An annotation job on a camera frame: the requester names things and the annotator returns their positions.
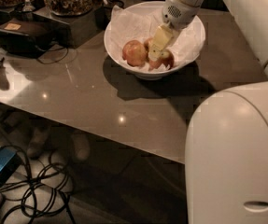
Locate headset black cable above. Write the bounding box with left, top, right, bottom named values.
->
left=35, top=44, right=70, bottom=65

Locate red apple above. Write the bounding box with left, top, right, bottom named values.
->
left=122, top=40, right=148, bottom=66
left=148, top=49, right=174, bottom=69
left=144, top=37, right=153, bottom=50

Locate blue foot pedal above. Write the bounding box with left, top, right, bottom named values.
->
left=0, top=147, right=21, bottom=187

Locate metal serving spoon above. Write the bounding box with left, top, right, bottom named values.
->
left=22, top=0, right=35, bottom=12

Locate white ceramic bowl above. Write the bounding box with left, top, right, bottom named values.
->
left=103, top=0, right=206, bottom=81

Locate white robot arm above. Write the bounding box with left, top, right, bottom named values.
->
left=162, top=0, right=268, bottom=224

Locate black VR headset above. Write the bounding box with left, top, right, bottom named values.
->
left=0, top=19, right=54, bottom=58

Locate white paper liner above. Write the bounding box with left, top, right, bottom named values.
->
left=109, top=5, right=203, bottom=73

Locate dark square riser block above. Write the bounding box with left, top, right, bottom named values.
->
left=34, top=7, right=105, bottom=48

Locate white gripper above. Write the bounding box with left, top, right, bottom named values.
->
left=148, top=0, right=199, bottom=61

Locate black cup with spoon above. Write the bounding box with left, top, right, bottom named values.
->
left=93, top=0, right=124, bottom=30

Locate black floor cable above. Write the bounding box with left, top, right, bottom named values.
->
left=0, top=145, right=77, bottom=224

